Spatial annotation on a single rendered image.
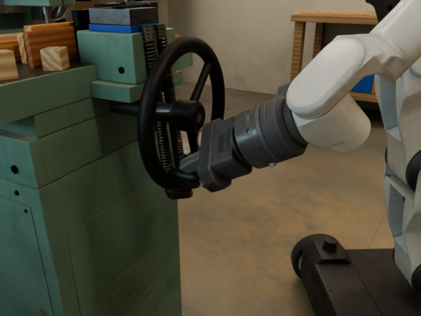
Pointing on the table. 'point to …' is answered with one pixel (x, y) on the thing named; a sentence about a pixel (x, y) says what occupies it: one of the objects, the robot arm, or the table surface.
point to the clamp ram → (80, 22)
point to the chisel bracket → (41, 4)
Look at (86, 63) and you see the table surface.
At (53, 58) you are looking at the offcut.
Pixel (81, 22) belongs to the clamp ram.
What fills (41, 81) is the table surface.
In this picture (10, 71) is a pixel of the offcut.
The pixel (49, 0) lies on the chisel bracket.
